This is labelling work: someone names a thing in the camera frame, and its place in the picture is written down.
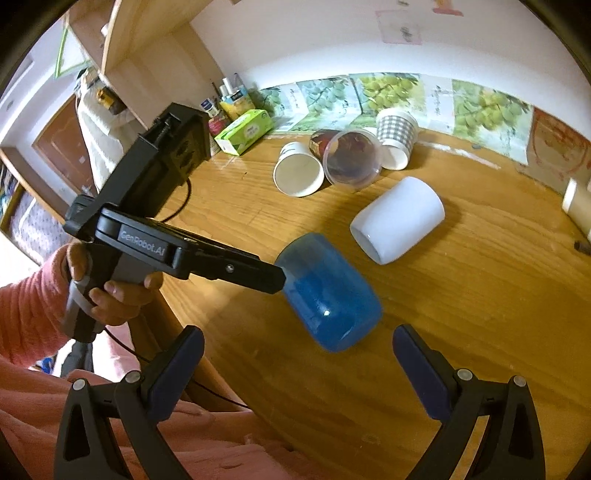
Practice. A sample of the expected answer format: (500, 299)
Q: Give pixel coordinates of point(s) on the white plastic cup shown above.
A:
(398, 220)

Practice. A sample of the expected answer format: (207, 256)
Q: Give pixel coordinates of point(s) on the white lace cloth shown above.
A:
(107, 137)

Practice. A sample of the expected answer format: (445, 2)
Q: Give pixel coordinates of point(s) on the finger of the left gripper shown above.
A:
(215, 261)

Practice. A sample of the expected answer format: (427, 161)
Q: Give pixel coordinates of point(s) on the dark marker pen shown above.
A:
(582, 247)

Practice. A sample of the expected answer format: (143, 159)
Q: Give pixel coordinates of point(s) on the brown cardboard sheet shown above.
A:
(556, 153)

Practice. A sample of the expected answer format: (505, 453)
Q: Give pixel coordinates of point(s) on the clear plastic cup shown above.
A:
(351, 158)

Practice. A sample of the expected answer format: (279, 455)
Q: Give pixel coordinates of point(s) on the white paper cup black print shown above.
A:
(297, 172)

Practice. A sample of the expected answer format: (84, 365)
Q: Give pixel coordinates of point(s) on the grape picture poster strip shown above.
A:
(482, 115)

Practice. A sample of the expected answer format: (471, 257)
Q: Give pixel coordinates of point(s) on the green tissue box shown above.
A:
(242, 133)

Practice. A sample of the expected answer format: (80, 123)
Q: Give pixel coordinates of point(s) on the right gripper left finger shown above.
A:
(87, 447)

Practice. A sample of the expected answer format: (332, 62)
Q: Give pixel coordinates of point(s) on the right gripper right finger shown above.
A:
(511, 446)

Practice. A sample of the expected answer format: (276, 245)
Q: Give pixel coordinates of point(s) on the blue plastic cup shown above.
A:
(333, 300)

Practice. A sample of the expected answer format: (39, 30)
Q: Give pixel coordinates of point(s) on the checkered paper cup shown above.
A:
(397, 131)

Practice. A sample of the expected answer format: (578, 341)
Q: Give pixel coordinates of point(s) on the pink sleeve left forearm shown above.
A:
(33, 308)

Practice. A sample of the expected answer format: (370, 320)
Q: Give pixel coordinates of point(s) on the brown paper cup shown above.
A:
(577, 205)

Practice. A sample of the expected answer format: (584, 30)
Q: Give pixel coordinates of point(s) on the wooden bookshelf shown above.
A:
(147, 51)

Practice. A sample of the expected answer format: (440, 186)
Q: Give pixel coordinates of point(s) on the person's left hand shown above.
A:
(115, 302)

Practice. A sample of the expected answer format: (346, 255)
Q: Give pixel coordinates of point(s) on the pink cylindrical can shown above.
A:
(218, 123)

